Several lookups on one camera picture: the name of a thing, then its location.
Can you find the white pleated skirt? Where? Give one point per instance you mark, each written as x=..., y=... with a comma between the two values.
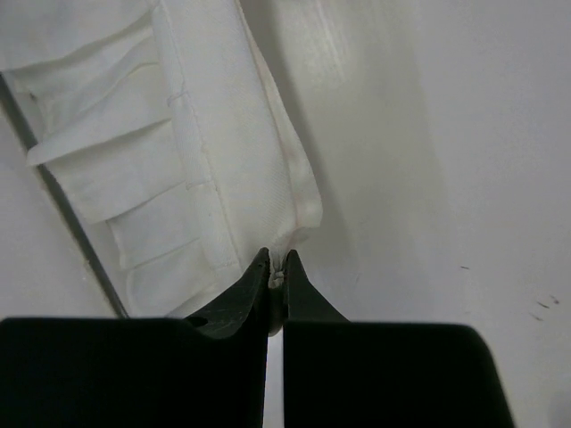
x=186, y=135

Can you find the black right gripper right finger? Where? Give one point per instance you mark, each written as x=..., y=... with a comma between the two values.
x=343, y=373

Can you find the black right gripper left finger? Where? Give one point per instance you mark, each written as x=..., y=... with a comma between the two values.
x=205, y=370

